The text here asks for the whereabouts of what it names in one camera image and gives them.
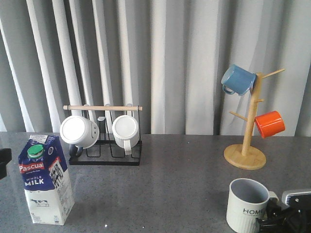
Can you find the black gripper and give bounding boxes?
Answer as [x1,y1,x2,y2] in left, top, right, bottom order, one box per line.
[0,148,12,179]
[256,188,311,233]

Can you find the cream HOME mug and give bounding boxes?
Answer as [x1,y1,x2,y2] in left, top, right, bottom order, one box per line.
[226,178,278,233]

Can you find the blue white milk carton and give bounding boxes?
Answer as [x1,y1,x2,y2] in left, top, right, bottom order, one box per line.
[18,134,74,225]

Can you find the wooden mug tree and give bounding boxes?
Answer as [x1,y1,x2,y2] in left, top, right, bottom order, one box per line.
[224,68,285,170]

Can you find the white smiley face mug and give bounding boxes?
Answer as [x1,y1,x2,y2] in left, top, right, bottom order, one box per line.
[60,116,100,157]

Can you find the orange enamel mug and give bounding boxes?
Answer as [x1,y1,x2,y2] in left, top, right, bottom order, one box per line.
[255,111,285,138]

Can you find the white ribbed mug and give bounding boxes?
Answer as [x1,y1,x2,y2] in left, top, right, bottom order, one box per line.
[112,115,139,155]

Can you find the blue enamel mug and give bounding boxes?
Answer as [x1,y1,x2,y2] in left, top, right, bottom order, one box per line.
[221,64,256,96]

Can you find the grey pleated curtain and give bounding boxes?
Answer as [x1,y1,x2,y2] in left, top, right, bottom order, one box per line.
[0,0,311,136]

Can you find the black wire mug rack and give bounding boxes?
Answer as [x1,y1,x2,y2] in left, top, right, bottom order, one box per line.
[63,105,142,166]

